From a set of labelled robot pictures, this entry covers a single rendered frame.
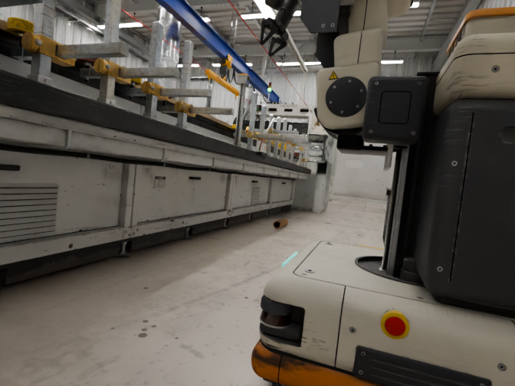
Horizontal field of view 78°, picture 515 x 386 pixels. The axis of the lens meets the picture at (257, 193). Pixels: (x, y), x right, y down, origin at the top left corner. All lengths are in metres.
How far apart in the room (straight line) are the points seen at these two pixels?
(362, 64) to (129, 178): 1.25
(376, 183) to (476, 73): 10.84
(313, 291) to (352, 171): 10.90
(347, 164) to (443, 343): 10.97
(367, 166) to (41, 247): 10.78
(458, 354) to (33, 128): 1.20
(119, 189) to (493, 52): 1.54
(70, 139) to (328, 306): 0.96
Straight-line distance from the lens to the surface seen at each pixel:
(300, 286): 0.72
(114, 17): 1.41
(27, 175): 1.44
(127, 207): 1.76
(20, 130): 1.15
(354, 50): 0.92
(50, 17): 1.22
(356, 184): 11.54
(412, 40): 11.24
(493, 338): 0.74
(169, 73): 1.23
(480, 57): 0.76
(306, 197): 5.44
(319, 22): 0.95
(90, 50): 1.10
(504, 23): 0.97
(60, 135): 1.22
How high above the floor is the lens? 0.50
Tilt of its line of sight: 3 degrees down
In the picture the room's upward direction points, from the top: 6 degrees clockwise
